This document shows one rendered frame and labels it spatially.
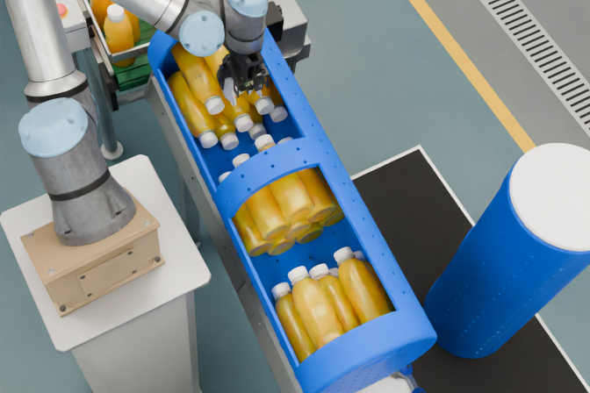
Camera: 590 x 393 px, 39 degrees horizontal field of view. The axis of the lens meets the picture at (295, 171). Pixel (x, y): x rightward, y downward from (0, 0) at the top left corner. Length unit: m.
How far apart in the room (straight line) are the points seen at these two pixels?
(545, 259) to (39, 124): 1.17
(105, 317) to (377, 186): 1.49
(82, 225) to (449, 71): 2.18
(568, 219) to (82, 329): 1.09
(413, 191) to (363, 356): 1.45
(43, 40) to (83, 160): 0.24
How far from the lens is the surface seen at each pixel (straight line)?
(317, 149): 1.71
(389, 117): 3.24
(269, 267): 1.84
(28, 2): 1.55
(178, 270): 1.66
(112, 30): 2.08
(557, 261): 2.02
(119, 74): 2.19
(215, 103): 1.87
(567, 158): 2.07
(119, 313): 1.64
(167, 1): 1.42
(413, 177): 2.95
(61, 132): 1.46
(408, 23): 3.52
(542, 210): 1.98
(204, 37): 1.42
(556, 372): 2.84
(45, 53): 1.57
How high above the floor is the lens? 2.69
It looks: 61 degrees down
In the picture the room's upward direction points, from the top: 11 degrees clockwise
